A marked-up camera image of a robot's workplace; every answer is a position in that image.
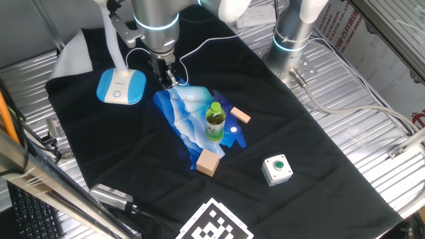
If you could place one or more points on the white box green button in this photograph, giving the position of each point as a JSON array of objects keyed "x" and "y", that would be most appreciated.
[{"x": 275, "y": 172}]

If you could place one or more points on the silver camera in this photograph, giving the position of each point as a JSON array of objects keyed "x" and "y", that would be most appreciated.
[{"x": 109, "y": 196}]

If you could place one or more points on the flat wooden block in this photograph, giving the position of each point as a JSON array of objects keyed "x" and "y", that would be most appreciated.
[{"x": 240, "y": 115}]

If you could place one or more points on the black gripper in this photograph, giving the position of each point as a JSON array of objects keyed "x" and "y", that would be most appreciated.
[{"x": 164, "y": 71}]

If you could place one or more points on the black white marker board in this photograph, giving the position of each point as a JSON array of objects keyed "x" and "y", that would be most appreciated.
[{"x": 212, "y": 222}]

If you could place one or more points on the black cloth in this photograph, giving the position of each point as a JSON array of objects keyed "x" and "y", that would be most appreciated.
[{"x": 133, "y": 149}]

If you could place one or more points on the black keyboard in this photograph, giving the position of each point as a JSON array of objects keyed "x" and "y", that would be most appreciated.
[{"x": 30, "y": 215}]

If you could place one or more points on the aluminium profile piece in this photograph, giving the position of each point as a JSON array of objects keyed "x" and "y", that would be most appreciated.
[{"x": 408, "y": 142}]

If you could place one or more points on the green tea bottle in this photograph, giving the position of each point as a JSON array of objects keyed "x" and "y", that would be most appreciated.
[{"x": 215, "y": 126}]

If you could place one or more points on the white cloth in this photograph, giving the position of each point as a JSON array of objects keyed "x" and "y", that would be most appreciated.
[{"x": 73, "y": 56}]

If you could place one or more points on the blue mountain print patch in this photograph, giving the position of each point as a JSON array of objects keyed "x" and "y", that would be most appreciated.
[{"x": 186, "y": 113}]

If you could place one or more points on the white power strip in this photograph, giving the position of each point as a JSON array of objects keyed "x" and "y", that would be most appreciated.
[{"x": 257, "y": 16}]

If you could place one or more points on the white board red print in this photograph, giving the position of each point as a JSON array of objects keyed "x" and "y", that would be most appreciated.
[{"x": 382, "y": 66}]

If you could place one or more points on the aluminium frame rail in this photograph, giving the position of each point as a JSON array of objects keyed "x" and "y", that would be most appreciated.
[{"x": 391, "y": 36}]

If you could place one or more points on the aluminium frame bar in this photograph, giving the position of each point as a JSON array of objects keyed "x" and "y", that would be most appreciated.
[{"x": 50, "y": 189}]

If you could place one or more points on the silver clamp device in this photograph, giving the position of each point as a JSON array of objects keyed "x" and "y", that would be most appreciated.
[{"x": 54, "y": 127}]

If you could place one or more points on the blue white desk lamp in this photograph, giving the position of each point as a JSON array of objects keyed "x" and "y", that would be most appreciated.
[{"x": 133, "y": 86}]

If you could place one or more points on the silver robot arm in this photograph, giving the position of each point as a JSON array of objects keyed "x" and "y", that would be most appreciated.
[{"x": 159, "y": 33}]

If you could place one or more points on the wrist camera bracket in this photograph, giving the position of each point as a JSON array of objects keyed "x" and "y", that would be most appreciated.
[{"x": 124, "y": 30}]

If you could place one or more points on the wooden cube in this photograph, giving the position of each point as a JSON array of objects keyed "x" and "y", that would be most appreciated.
[{"x": 207, "y": 162}]

